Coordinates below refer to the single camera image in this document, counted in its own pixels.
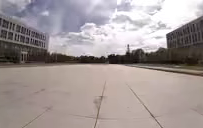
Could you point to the row of dark trees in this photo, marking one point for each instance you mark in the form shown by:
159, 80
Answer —
89, 59

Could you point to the distant tower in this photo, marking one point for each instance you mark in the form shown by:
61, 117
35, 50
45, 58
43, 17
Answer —
128, 48

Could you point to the pale concrete slab plaza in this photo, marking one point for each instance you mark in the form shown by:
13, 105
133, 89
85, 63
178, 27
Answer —
72, 93

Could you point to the raised concrete kerb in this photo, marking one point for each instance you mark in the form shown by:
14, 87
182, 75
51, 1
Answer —
175, 69

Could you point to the grey multi-storey building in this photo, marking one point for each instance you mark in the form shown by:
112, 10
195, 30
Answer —
192, 33

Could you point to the pale long building with windows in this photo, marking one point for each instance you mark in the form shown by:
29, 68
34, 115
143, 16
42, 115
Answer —
9, 33

